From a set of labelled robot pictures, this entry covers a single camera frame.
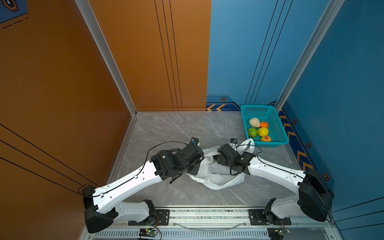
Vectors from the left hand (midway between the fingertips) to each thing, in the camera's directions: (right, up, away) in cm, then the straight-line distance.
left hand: (197, 161), depth 70 cm
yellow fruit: (+45, +13, +32) cm, 56 cm away
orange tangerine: (+48, +18, +36) cm, 62 cm away
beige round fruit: (+41, +19, +36) cm, 57 cm away
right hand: (+16, -2, +16) cm, 23 cm away
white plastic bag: (+7, -9, +10) cm, 15 cm away
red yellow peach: (+45, +8, +28) cm, 54 cm away
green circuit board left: (-24, -34, +1) cm, 41 cm away
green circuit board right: (+39, -33, 0) cm, 51 cm away
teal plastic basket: (+55, +13, +32) cm, 65 cm away
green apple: (+37, +12, +30) cm, 49 cm away
